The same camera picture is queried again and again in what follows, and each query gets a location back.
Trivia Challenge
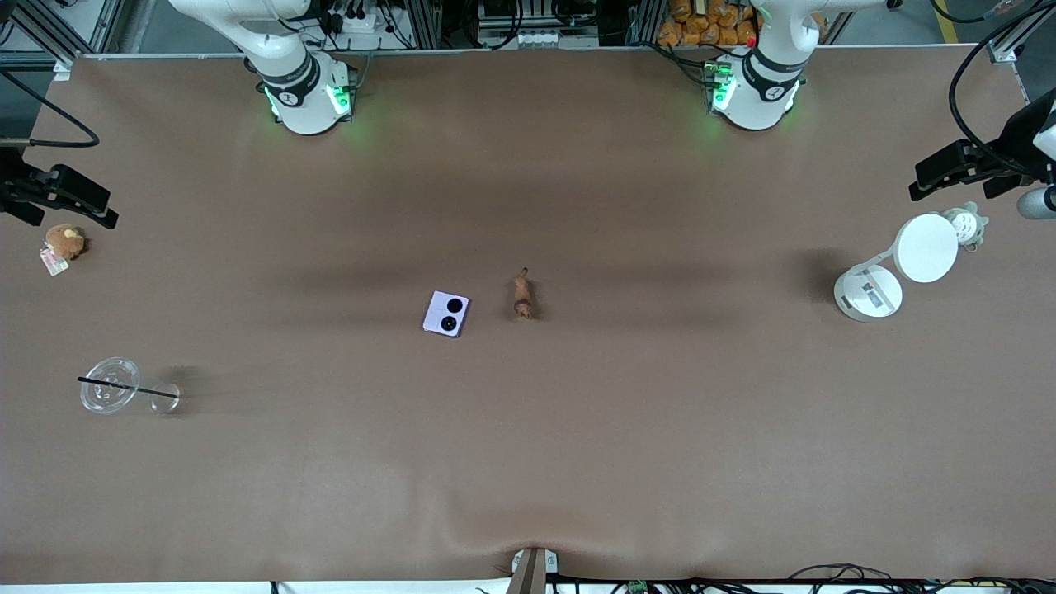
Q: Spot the black cable bundle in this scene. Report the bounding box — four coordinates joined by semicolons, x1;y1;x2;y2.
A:
549;563;1056;594

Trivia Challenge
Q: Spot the brown plush toy with tag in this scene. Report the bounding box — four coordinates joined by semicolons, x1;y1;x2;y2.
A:
40;224;88;276

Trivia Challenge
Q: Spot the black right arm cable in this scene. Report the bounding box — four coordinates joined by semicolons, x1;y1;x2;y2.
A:
0;69;101;150

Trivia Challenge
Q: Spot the green grey plush keychain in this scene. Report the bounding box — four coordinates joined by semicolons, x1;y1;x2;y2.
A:
944;201;989;252

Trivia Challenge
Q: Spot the clear plastic cup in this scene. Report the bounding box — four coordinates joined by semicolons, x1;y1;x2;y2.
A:
79;356;182;416

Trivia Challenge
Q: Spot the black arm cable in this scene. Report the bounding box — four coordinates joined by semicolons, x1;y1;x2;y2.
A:
0;69;101;150
948;0;1056;176

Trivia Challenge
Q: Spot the brown lion statue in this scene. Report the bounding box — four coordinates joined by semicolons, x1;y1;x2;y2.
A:
512;266;536;322

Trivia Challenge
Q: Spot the white round desk lamp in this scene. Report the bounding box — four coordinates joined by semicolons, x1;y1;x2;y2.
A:
832;213;960;323

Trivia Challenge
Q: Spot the purple flip phone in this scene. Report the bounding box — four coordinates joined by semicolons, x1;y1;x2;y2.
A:
422;290;471;338

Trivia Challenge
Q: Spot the grey equipment box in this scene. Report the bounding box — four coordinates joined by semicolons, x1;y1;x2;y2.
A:
477;0;601;49

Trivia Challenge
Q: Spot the aluminium frame profile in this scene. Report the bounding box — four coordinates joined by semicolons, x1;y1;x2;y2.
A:
984;0;1056;65
0;0;126;68

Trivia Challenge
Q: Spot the white power strip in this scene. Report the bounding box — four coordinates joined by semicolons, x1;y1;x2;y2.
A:
323;7;379;35

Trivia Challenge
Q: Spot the pile of orange snack bags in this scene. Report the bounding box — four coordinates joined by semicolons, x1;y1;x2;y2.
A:
657;0;761;48

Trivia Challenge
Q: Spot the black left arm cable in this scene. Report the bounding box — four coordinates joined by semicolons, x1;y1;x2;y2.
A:
948;0;1056;176

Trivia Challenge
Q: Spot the black drinking straw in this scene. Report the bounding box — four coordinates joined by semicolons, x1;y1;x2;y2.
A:
77;376;181;400

